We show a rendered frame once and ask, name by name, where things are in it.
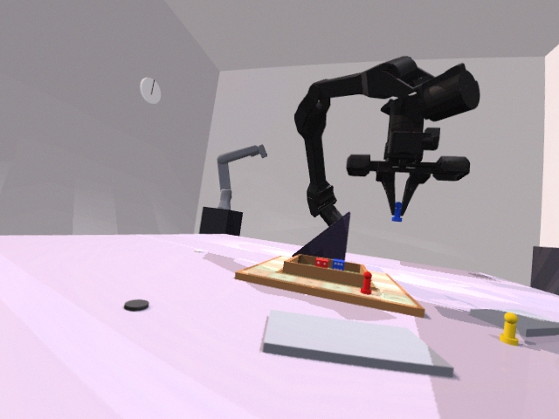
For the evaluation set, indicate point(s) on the orange board border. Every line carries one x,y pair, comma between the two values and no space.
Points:
417,310

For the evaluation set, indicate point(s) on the blue die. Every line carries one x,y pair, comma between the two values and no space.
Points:
338,265

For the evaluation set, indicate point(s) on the blue game pawn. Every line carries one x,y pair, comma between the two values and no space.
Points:
397,213

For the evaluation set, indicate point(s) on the red die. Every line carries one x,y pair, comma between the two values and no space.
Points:
321,263

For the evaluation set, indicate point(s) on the yellow pawn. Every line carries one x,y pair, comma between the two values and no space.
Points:
509,330

